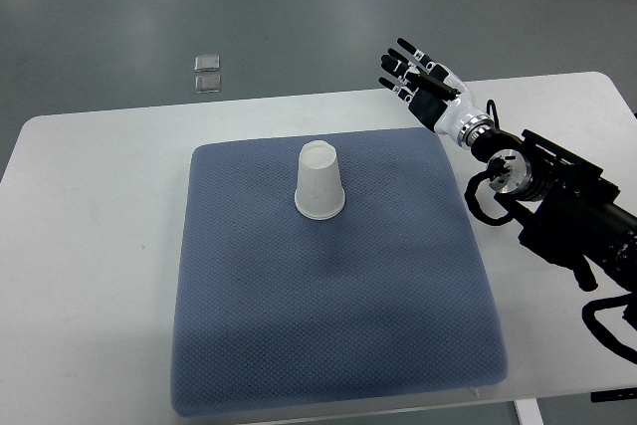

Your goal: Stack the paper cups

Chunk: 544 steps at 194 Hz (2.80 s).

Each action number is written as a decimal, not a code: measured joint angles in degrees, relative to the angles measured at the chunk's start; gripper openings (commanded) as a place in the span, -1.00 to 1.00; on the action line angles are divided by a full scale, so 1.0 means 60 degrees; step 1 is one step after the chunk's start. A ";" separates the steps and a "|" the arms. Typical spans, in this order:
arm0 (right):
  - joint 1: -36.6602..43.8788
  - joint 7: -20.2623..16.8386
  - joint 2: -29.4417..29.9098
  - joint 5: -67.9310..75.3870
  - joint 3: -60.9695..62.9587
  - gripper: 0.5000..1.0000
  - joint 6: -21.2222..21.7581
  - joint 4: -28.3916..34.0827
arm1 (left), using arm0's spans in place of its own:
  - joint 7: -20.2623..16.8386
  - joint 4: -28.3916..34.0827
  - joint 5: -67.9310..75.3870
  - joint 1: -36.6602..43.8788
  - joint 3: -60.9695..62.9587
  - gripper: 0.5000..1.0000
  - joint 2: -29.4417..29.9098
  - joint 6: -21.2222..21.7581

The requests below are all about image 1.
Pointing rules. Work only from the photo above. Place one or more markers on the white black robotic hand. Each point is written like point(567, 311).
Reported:
point(434, 95)

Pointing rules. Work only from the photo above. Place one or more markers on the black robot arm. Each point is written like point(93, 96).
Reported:
point(565, 207)

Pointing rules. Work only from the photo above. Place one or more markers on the white paper cup on mat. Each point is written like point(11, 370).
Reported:
point(319, 193)

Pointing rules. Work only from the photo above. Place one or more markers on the blue textured cushion mat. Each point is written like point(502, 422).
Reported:
point(274, 309)

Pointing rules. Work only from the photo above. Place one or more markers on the upper metal floor plate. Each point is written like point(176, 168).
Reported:
point(207, 63)

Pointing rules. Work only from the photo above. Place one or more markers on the white table leg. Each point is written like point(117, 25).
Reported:
point(528, 412)

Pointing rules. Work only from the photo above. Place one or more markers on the black table control panel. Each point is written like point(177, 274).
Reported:
point(613, 395)

